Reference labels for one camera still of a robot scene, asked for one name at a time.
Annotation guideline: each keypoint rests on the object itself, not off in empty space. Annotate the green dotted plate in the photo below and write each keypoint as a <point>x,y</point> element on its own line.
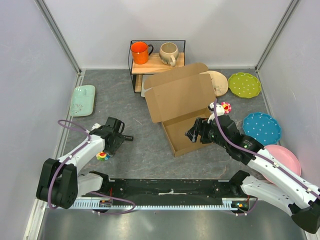
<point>244,85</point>

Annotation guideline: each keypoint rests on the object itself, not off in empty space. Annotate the grey slotted cable duct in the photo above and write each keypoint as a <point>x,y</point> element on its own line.
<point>99,204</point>

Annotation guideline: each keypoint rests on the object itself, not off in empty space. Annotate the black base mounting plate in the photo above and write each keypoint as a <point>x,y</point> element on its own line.
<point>130,187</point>

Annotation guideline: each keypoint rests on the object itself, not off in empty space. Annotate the mint green divided tray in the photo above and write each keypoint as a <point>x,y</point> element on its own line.
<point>82,102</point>

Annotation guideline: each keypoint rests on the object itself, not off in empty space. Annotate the black wire wooden shelf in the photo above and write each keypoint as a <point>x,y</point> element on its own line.
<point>154,64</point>

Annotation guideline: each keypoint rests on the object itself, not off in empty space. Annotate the pink plate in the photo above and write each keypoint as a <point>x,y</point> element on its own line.
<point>285,157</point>

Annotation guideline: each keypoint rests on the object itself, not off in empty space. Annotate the pink black highlighter marker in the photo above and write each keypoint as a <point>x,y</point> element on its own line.
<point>129,138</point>

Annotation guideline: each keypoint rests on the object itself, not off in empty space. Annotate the brown cardboard box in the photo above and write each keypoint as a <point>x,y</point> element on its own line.
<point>175,98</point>

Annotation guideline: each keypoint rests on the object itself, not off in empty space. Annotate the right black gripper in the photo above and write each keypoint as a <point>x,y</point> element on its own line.
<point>200,124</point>

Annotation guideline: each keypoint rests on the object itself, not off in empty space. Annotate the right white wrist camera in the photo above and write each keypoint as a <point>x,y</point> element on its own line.
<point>219,111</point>

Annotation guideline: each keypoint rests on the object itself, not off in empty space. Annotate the blue dotted plate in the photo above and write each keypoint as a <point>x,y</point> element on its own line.
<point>263,128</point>

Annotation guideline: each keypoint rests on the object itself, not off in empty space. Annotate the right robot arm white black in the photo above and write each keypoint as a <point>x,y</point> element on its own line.
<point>289,192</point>

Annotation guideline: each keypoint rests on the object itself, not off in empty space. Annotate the beige ceramic mug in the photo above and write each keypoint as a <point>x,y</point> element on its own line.
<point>169,53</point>

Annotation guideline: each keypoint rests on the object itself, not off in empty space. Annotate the white square plate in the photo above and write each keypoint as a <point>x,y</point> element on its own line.
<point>143,90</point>

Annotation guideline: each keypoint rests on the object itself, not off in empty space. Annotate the orange enamel mug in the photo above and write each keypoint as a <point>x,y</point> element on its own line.
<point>141,52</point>

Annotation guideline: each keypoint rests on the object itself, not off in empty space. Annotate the beige floral plate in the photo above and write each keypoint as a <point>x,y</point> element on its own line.
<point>219,82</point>

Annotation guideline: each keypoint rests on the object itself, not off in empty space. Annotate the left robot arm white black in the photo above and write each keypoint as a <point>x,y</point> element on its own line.
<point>60,182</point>

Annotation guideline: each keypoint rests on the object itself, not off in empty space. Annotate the pink flower toy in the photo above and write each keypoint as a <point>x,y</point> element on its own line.
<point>227,107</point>

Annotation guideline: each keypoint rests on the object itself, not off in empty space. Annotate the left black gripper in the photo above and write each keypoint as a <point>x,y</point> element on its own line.
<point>119,139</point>

